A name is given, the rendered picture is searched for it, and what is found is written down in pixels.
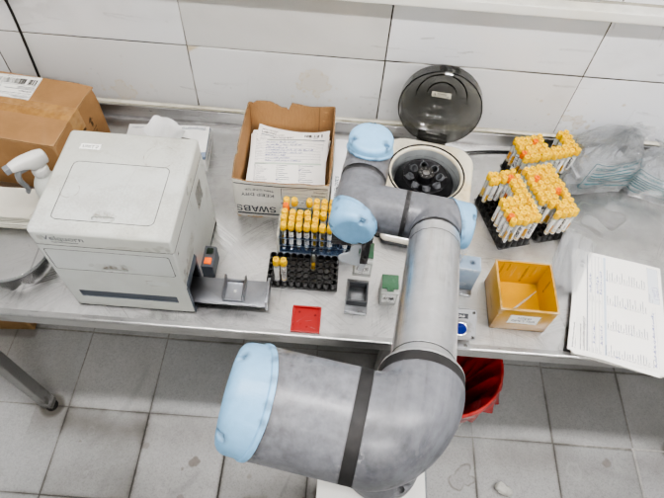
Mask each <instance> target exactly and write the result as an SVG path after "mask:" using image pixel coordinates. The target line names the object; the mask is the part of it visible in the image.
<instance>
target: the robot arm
mask: <svg viewBox="0 0 664 498"><path fill-rule="evenodd" d="M393 144H394V139H393V135H392V133H391V132H390V131H389V130H388V129H387V128H386V127H385V126H383V125H381V124H376V123H374V124H373V123H364V124H359V125H357V126H355V127H354V128H353V129H352V131H351V132H350V135H349V140H348V142H347V146H346V147H347V154H346V159H345V162H344V166H343V169H342V173H341V178H340V181H339V185H338V187H336V195H335V198H334V199H333V201H332V205H331V207H332V208H331V212H330V216H329V221H328V223H329V227H330V230H331V231H332V237H331V243H332V244H340V245H347V246H351V249H350V251H349V252H346V253H342V254H340V255H339V257H338V258H339V260H340V261H341V262H345V263H348V264H351V265H355V266H357V267H358V271H361V270H362V269H363V268H364V267H365V266H366V265H367V263H368V259H369V254H370V248H371V244H373V240H374V235H375V234H376V233H382V234H387V235H392V236H397V237H401V238H407V239H408V246H407V252H406V258H405V265H404V271H403V277H402V283H401V290H400V296H399V301H398V308H397V314H396V320H395V327H394V333H393V339H392V346H391V352H390V354H389V355H388V356H386V357H385V358H384V359H383V361H382V362H381V364H380V366H379V369H378V371H375V370H372V369H368V368H364V367H359V366H355V365H350V364H346V363H342V362H337V361H333V360H328V359H324V358H320V357H315V356H311V355H307V354H303V353H299V352H294V351H290V350H286V349H281V348H277V347H275V346H274V345H273V344H269V343H268V344H265V345H263V344H258V343H247V344H245V345H244V346H243V347H242V348H241V349H240V350H239V352H238V354H237V356H236V359H235V361H234V364H233V367H232V370H231V373H230V376H229V379H228V382H227V385H226V389H225V391H224V395H223V398H222V402H221V406H220V410H219V414H218V419H217V424H216V429H215V435H214V445H215V448H216V450H217V451H218V452H219V453H220V454H222V455H224V456H227V457H232V458H234V459H235V460H236V461H238V462H246V461H247V462H251V463H255V464H259V465H263V466H266V467H270V468H274V469H278V470H282V471H286V472H290V473H294V474H299V475H303V476H307V477H311V478H315V479H319V480H323V481H327V482H331V483H335V484H338V485H342V486H346V487H350V488H352V489H354V490H355V491H356V492H357V493H358V494H359V495H361V496H362V497H364V498H402V497H403V496H404V495H406V494H407V493H408V492H409V491H410V489H411V488H412V486H413V485H414V483H415V481H416V479H417V477H418V476H419V475H421V474H422V473H423V472H425V471H426V470H427V469H428V468H429V467H430V466H431V465H433V464H434V463H435V462H436V460H437V459H438V458H439V457H440V456H441V455H442V454H443V452H444V451H445V450H446V448H447V447H448V445H449V444H450V442H451V440H452V439H453V437H454V435H455V433H456V431H457V428H458V425H459V423H460V420H461V417H462V413H463V409H464V403H465V375H464V372H463V370H462V368H461V366H460V365H459V364H458V363H457V320H458V288H459V256H460V249H461V250H463V249H466V248H467V247H468V246H469V244H470V242H471V240H472V236H473V233H474V229H475V223H476V217H477V211H476V207H475V205H473V204H472V203H468V202H464V201H459V200H457V199H455V198H445V197H440V196H435V195H429V194H424V193H419V192H414V191H409V190H403V189H399V188H394V187H389V186H387V185H386V182H387V177H388V171H389V166H390V161H391V157H392V155H393V152H394V151H393ZM360 243H362V244H360ZM351 244H352V245H351ZM360 248H361V253H360V254H359V251H360Z"/></svg>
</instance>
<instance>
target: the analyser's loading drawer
mask: <svg viewBox="0 0 664 498"><path fill-rule="evenodd" d="M271 288H272V284H271V278H268V281H267V282H259V281H247V276H245V278H244V280H242V279H230V278H228V277H227V275H226V274H224V279H222V278H209V277H196V276H193V278H192V282H191V286H190V292H191V295H192V298H193V301H194V302H202V303H215V304H228V305H241V306H254V307H265V309H266V310H268V309H269V302H270V295H271ZM234 290H237V292H234Z"/></svg>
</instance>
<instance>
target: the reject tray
mask: <svg viewBox="0 0 664 498"><path fill-rule="evenodd" d="M320 319H321V307H319V306H307V305H293V307H292V316H291V325H290V332H295V333H308V334H319V331H320Z"/></svg>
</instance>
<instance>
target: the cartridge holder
mask: <svg viewBox="0 0 664 498"><path fill-rule="evenodd" d="M369 282H370V281H361V280H353V279H347V287H346V297H345V307H344V313H348V314H357V315H365V316H367V309H368V296H369Z"/></svg>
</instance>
